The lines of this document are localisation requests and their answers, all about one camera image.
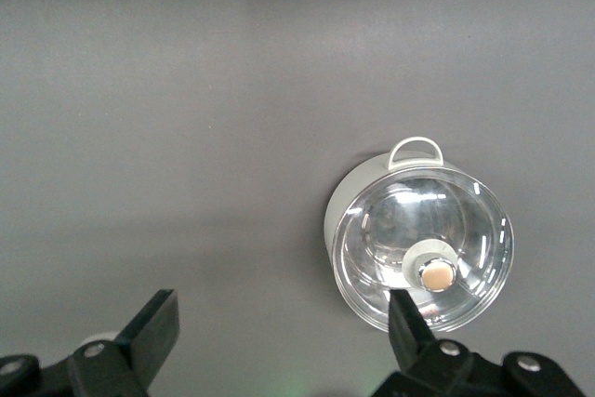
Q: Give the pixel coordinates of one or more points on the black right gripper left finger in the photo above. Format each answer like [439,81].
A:
[139,346]

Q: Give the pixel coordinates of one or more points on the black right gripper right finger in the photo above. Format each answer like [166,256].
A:
[413,350]

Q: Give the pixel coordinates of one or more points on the glass lid with tan knob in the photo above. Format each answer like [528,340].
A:
[465,229]

